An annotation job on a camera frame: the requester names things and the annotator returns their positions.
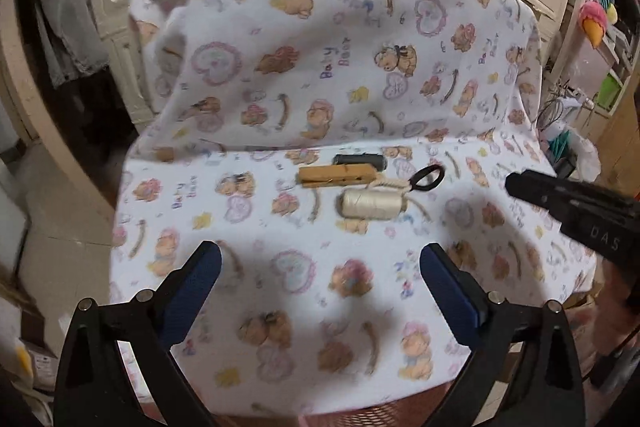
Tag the bear print blanket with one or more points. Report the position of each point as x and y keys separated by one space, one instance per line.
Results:
x=325 y=57

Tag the white plastic bag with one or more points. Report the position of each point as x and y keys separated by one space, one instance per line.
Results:
x=585 y=157

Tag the black thread spool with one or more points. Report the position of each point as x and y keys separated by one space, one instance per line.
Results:
x=360 y=162

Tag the white storage shelf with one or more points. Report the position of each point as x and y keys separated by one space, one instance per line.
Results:
x=620 y=52

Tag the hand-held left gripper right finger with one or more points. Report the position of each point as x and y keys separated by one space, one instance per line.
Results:
x=447 y=287

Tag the small brown cork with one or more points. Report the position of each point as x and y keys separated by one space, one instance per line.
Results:
x=165 y=153

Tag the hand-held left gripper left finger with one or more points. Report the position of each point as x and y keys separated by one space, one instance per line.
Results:
x=192 y=287

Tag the cream thread spool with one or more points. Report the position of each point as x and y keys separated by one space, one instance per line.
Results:
x=372 y=204

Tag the pink yellow plush toy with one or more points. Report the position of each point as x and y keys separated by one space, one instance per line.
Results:
x=592 y=22

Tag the green plastic box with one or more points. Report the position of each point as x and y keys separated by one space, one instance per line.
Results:
x=609 y=91

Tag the wooden clothespin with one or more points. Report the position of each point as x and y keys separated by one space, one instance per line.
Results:
x=335 y=177

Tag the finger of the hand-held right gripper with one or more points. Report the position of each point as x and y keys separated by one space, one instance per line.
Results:
x=535 y=189

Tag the pink plastic basket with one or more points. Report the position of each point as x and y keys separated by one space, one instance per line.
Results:
x=370 y=414

